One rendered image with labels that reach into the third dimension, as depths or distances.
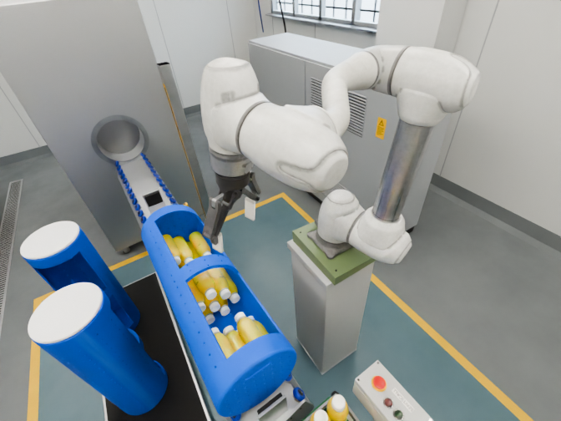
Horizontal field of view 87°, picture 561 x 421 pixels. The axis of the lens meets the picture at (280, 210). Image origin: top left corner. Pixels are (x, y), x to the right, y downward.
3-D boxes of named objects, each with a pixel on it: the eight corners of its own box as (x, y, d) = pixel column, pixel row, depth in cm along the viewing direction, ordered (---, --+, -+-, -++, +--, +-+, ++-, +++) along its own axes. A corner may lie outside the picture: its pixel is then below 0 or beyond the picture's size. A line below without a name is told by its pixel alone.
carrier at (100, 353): (164, 411, 170) (171, 360, 191) (89, 338, 113) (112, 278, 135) (113, 419, 168) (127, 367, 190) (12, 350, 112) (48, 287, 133)
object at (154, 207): (166, 207, 189) (158, 187, 179) (168, 210, 186) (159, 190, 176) (150, 213, 185) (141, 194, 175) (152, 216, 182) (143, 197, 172)
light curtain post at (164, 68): (225, 261, 272) (166, 61, 162) (228, 266, 268) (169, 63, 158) (219, 265, 269) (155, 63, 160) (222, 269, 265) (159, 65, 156)
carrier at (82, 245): (92, 326, 214) (109, 351, 199) (13, 243, 158) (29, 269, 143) (128, 299, 230) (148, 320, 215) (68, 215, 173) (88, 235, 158)
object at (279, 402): (284, 403, 101) (281, 389, 93) (288, 409, 99) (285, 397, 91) (259, 423, 97) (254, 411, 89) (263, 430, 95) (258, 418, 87)
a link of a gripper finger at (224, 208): (239, 194, 67) (236, 193, 65) (220, 238, 68) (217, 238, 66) (225, 187, 68) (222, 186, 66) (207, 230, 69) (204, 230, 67)
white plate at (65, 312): (87, 336, 113) (88, 337, 113) (110, 277, 134) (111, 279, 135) (12, 347, 111) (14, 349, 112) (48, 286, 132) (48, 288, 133)
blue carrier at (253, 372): (203, 237, 163) (192, 195, 145) (297, 375, 105) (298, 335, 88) (151, 260, 151) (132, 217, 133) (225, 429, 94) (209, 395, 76)
